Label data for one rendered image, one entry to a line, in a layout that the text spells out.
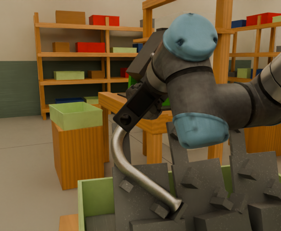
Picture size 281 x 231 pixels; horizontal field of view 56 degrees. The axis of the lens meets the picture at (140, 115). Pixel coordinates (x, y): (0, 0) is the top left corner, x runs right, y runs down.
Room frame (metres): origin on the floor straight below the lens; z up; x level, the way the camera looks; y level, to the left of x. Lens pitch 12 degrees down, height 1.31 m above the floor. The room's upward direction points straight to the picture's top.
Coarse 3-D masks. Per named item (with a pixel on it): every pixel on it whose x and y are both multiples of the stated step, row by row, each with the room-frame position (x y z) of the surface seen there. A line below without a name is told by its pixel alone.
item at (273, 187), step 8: (248, 160) 0.70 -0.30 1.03; (240, 168) 0.71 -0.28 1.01; (248, 168) 0.69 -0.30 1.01; (248, 176) 0.66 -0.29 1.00; (256, 176) 0.65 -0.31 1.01; (272, 184) 0.70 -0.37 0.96; (280, 184) 0.70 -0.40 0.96; (264, 192) 0.70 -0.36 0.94; (272, 192) 0.67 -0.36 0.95; (280, 192) 0.66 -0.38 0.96; (280, 200) 0.66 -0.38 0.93
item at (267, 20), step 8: (248, 16) 6.33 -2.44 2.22; (256, 16) 6.12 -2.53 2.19; (264, 16) 5.90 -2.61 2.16; (272, 16) 5.88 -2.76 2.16; (280, 16) 5.57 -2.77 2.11; (232, 24) 6.77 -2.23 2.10; (240, 24) 6.56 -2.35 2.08; (248, 24) 6.32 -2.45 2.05; (256, 24) 6.10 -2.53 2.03; (264, 24) 5.86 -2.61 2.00; (272, 24) 5.63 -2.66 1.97; (280, 24) 5.46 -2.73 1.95; (256, 32) 6.04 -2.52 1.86; (272, 32) 6.17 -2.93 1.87; (256, 40) 6.02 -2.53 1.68; (272, 40) 6.16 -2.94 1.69; (232, 48) 7.28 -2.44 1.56; (256, 48) 6.00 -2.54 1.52; (272, 48) 6.17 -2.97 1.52; (280, 48) 5.51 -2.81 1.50; (232, 56) 6.60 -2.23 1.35; (240, 56) 6.36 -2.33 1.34; (248, 56) 6.14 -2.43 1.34; (256, 56) 5.93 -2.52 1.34; (264, 56) 5.74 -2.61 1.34; (272, 56) 5.56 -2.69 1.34; (232, 64) 7.24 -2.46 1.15; (256, 64) 5.99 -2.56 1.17; (232, 72) 6.70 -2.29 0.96; (240, 72) 6.43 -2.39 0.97; (248, 72) 6.27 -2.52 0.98; (256, 72) 5.98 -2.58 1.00; (232, 80) 6.54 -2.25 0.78; (240, 80) 6.31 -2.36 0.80; (248, 80) 6.08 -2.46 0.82
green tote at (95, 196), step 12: (228, 168) 0.84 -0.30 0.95; (84, 180) 0.73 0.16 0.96; (96, 180) 0.73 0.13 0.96; (108, 180) 0.74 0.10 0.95; (228, 180) 0.84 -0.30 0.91; (84, 192) 0.72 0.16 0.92; (96, 192) 0.73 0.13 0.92; (108, 192) 0.74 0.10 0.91; (84, 204) 0.72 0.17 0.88; (96, 204) 0.73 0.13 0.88; (108, 204) 0.74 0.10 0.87; (84, 216) 0.72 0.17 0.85; (84, 228) 0.72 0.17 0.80
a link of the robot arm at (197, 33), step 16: (192, 16) 0.40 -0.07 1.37; (176, 32) 0.39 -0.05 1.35; (192, 32) 0.39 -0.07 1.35; (208, 32) 0.40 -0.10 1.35; (160, 48) 0.43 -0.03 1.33; (176, 48) 0.39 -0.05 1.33; (192, 48) 0.38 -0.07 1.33; (208, 48) 0.39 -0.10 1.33; (160, 64) 0.44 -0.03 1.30; (176, 64) 0.40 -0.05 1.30; (192, 64) 0.39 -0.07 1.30; (208, 64) 0.40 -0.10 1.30; (160, 80) 0.47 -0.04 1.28
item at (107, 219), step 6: (228, 198) 0.82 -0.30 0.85; (90, 216) 0.72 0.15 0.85; (96, 216) 0.72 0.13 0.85; (102, 216) 0.72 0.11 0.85; (108, 216) 0.72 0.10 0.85; (114, 216) 0.72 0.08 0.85; (90, 222) 0.69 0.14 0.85; (96, 222) 0.69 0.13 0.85; (102, 222) 0.69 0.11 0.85; (108, 222) 0.69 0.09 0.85; (114, 222) 0.69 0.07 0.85; (90, 228) 0.66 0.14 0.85; (96, 228) 0.66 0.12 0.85; (102, 228) 0.66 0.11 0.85; (108, 228) 0.66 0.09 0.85; (114, 228) 0.66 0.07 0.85
